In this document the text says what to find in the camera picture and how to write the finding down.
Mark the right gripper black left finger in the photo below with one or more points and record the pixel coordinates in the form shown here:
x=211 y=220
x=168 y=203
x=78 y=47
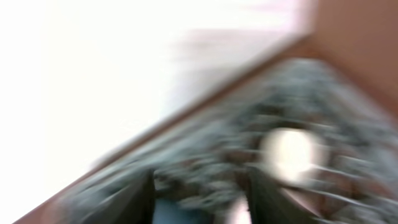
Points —
x=135 y=204

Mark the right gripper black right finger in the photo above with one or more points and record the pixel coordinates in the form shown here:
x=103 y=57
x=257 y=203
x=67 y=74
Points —
x=267 y=205

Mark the cream plastic cup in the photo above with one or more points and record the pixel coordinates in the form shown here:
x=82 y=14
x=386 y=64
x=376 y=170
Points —
x=293 y=156

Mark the pink plastic bowl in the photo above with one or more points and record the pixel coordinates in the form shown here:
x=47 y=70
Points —
x=238 y=212

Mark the grey plastic dishwasher rack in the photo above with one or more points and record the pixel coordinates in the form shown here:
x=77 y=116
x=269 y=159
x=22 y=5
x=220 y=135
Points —
x=200 y=168

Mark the brown cardboard sheet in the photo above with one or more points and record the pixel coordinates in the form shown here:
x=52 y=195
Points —
x=360 y=38

